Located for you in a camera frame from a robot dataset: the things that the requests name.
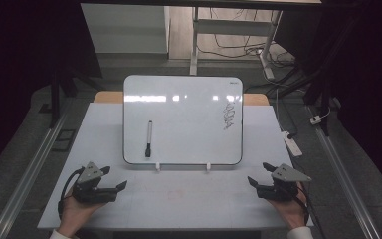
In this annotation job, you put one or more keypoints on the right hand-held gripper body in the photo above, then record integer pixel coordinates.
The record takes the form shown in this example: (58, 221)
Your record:
(278, 191)

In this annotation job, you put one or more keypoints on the black floor plate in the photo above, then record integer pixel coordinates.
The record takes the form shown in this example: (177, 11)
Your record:
(63, 140)

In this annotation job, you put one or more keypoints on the person's left hand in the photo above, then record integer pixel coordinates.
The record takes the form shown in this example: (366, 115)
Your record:
(76, 215)

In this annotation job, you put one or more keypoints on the white whiteboard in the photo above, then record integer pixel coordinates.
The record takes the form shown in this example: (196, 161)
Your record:
(185, 132)

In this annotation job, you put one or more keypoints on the white whiteboard foot clip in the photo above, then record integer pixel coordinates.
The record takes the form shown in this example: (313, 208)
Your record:
(157, 166)
(208, 166)

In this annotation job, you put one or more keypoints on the person's right hand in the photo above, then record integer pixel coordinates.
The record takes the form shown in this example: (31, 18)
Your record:
(290, 212)

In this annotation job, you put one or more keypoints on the white power strip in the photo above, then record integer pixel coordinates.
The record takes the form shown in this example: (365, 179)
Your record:
(293, 146)

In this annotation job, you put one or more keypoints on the white desk frame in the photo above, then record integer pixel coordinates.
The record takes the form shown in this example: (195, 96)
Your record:
(232, 27)

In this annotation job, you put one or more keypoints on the wooden board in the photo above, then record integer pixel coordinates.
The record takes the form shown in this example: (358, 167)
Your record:
(107, 97)

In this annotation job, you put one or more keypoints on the metal floor rail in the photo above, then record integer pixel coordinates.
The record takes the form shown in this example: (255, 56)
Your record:
(344, 176)
(30, 179)

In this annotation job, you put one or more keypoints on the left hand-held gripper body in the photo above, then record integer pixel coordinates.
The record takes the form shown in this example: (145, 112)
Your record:
(89, 194)

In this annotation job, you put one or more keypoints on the black and white marker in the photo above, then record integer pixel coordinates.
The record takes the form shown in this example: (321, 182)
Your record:
(149, 132)

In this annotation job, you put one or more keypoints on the black metal stand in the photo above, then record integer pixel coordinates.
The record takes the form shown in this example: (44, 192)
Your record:
(325, 99)
(54, 99)

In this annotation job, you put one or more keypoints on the small white adapter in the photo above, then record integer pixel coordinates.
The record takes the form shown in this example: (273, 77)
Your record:
(315, 120)

